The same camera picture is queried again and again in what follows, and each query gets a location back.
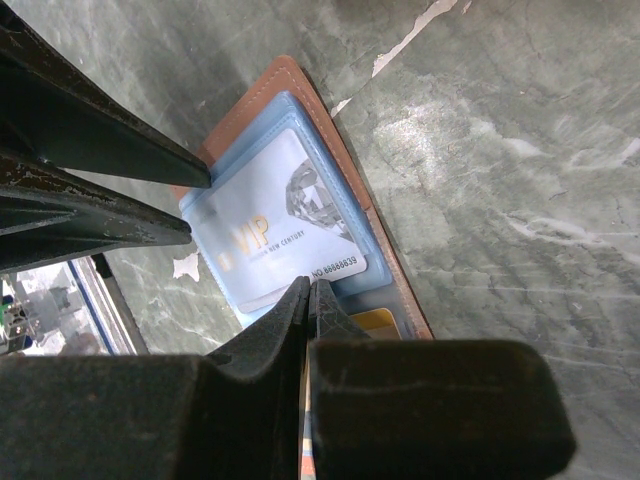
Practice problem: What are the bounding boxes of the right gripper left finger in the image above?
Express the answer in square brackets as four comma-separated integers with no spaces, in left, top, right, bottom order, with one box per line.
[1,277,310,479]

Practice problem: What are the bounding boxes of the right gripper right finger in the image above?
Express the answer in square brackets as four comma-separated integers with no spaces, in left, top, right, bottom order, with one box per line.
[309,280,577,479]

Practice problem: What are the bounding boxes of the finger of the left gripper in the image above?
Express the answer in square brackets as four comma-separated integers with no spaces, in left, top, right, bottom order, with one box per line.
[1,7,210,188]
[1,150,191,274]

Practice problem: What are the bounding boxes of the white silver VIP card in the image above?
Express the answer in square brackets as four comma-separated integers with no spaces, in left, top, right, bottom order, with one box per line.
[183,128,368,316]

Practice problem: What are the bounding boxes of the pink leather card holder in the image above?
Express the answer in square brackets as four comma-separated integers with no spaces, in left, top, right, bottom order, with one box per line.
[174,55,432,339]

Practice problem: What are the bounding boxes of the aluminium frame rail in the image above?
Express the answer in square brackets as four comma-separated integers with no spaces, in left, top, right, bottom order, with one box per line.
[0,252,151,357]

